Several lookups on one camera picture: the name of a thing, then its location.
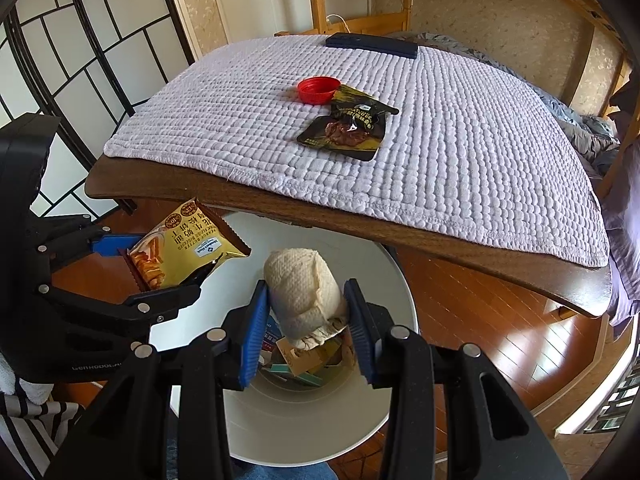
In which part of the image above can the yellow snack packet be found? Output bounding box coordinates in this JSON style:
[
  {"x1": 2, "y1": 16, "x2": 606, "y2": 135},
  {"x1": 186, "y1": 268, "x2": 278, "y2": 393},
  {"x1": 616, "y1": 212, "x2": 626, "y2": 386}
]
[{"x1": 117, "y1": 198, "x2": 252, "y2": 293}]

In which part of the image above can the black and white striped cloth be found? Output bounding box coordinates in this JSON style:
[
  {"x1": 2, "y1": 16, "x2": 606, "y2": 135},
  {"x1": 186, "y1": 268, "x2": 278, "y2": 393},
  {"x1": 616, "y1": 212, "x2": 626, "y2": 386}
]
[{"x1": 0, "y1": 385, "x2": 86, "y2": 480}]

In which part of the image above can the white quilted mat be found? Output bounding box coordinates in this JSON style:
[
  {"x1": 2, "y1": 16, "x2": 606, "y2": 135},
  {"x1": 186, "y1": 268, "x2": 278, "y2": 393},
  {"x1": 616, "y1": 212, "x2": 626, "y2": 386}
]
[{"x1": 103, "y1": 35, "x2": 611, "y2": 268}]

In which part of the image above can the purple cloth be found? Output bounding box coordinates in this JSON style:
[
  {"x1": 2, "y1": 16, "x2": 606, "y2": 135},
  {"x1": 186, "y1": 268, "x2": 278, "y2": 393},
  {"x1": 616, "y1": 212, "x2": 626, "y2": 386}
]
[{"x1": 602, "y1": 110, "x2": 640, "y2": 331}]

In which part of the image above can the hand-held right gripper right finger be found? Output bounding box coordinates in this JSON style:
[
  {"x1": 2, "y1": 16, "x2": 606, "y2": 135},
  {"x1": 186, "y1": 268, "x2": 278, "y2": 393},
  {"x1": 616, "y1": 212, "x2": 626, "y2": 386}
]
[{"x1": 342, "y1": 280, "x2": 568, "y2": 480}]

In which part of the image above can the white round bin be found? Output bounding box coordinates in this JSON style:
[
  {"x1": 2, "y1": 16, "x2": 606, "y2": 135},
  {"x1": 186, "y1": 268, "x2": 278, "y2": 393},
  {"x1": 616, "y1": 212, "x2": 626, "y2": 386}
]
[{"x1": 147, "y1": 210, "x2": 416, "y2": 465}]

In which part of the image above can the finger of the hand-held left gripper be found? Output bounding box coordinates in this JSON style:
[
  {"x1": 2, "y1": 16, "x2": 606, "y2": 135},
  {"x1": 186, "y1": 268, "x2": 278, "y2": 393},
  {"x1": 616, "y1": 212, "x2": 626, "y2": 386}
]
[
  {"x1": 25, "y1": 214, "x2": 144, "y2": 275},
  {"x1": 37, "y1": 280, "x2": 203, "y2": 342}
]

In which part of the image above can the black and gold snack packet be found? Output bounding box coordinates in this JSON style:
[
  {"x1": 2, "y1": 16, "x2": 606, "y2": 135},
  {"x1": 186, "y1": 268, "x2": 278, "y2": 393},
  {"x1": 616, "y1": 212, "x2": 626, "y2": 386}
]
[{"x1": 297, "y1": 85, "x2": 400, "y2": 162}]

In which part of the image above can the wooden table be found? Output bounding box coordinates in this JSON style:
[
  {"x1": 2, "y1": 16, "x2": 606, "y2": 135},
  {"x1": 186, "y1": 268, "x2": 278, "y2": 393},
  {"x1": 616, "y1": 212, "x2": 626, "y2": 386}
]
[{"x1": 85, "y1": 152, "x2": 613, "y2": 318}]

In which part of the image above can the black flat case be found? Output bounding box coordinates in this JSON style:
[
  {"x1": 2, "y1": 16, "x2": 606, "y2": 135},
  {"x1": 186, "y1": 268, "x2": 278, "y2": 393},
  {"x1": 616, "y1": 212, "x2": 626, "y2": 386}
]
[{"x1": 325, "y1": 32, "x2": 419, "y2": 59}]

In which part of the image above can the paper towel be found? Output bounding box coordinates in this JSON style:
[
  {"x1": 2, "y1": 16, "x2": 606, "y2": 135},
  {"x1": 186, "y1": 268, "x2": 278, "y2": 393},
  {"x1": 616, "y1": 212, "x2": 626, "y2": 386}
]
[{"x1": 263, "y1": 247, "x2": 351, "y2": 351}]

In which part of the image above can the red plastic cap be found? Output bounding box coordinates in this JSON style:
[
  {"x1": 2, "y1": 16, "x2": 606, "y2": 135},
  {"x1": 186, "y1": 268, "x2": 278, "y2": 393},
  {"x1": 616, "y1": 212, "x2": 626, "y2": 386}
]
[{"x1": 297, "y1": 76, "x2": 342, "y2": 106}]

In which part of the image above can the blue and white medicine box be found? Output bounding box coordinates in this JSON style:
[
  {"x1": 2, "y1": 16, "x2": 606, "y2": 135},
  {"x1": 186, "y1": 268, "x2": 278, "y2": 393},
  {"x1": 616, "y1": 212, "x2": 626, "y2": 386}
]
[{"x1": 260, "y1": 321, "x2": 282, "y2": 362}]

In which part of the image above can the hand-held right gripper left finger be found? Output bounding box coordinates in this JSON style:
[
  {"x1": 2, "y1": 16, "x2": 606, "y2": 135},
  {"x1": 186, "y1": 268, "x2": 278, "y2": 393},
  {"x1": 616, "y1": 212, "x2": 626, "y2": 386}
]
[{"x1": 44, "y1": 280, "x2": 271, "y2": 480}]

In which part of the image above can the black framed folding screen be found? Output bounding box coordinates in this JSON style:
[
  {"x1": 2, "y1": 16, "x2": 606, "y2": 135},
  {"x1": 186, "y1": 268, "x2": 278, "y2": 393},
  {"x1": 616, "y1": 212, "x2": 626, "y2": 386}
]
[{"x1": 0, "y1": 0, "x2": 196, "y2": 221}]

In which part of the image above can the brown cardboard box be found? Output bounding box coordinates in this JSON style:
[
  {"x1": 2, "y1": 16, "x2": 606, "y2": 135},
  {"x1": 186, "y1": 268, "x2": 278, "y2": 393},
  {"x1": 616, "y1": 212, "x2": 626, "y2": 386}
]
[{"x1": 276, "y1": 337, "x2": 346, "y2": 378}]

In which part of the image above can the grey blue bedding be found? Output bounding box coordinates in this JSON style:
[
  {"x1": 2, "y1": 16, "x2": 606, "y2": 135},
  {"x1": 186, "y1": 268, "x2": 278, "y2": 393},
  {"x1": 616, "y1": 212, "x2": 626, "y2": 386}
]
[{"x1": 390, "y1": 30, "x2": 621, "y2": 176}]

